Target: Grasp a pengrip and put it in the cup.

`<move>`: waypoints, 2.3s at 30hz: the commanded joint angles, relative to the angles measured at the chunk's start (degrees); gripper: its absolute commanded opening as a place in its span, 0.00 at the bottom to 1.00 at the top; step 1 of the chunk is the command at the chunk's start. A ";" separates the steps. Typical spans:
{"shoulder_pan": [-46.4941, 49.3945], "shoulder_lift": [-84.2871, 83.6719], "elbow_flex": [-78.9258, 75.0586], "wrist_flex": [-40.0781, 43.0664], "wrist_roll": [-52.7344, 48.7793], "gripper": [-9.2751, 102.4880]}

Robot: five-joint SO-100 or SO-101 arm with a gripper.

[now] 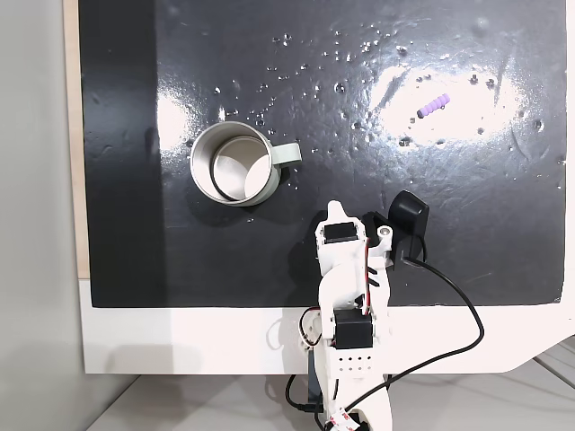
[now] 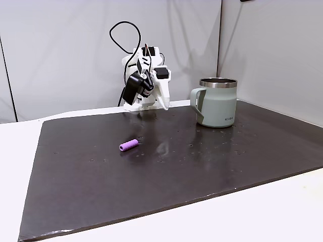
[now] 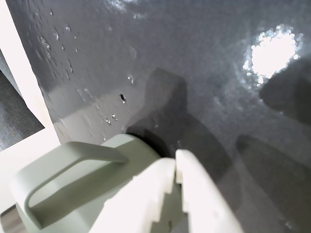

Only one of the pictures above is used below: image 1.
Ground black glossy mat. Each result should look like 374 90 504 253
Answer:
77 0 568 310

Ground purple ribbed pen grip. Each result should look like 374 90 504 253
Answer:
415 92 451 119

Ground red and black servo wire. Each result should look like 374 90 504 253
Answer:
357 237 381 316

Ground grey mug with handle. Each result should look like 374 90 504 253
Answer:
189 120 303 207

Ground black oval camera box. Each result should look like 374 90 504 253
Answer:
360 189 430 272

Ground white base board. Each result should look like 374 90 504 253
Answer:
77 277 575 375

